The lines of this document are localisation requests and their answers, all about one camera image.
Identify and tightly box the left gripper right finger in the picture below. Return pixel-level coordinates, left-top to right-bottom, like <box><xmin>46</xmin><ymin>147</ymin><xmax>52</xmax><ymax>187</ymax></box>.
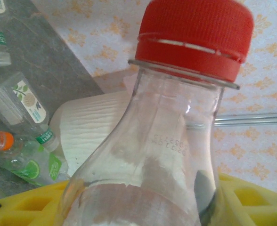
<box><xmin>211</xmin><ymin>173</ymin><xmax>277</xmax><ymax>226</ymax></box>

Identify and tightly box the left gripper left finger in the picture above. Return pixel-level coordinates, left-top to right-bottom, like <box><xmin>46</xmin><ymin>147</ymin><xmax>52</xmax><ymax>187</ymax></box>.
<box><xmin>0</xmin><ymin>180</ymin><xmax>73</xmax><ymax>226</ymax></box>

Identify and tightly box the green lime label bottle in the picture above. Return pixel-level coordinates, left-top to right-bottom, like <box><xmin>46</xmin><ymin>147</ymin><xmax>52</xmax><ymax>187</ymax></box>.
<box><xmin>0</xmin><ymin>140</ymin><xmax>70</xmax><ymax>188</ymax></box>

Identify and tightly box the clear bottle orange label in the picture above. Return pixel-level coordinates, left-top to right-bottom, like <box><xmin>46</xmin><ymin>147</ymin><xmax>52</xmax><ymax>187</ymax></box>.
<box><xmin>0</xmin><ymin>131</ymin><xmax>15</xmax><ymax>156</ymax></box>

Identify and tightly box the white plastic bin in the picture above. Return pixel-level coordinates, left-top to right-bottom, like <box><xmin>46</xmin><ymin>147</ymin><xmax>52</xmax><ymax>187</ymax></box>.
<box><xmin>49</xmin><ymin>92</ymin><xmax>140</xmax><ymax>183</ymax></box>

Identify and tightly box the clear water bottle leaf label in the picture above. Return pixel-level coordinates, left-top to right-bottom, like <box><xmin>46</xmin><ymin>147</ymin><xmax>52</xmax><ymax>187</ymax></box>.
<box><xmin>0</xmin><ymin>72</ymin><xmax>59</xmax><ymax>153</ymax></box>

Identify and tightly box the aluminium frame post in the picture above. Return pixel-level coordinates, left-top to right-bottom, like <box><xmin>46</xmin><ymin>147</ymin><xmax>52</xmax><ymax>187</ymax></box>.
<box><xmin>215</xmin><ymin>112</ymin><xmax>277</xmax><ymax>126</ymax></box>

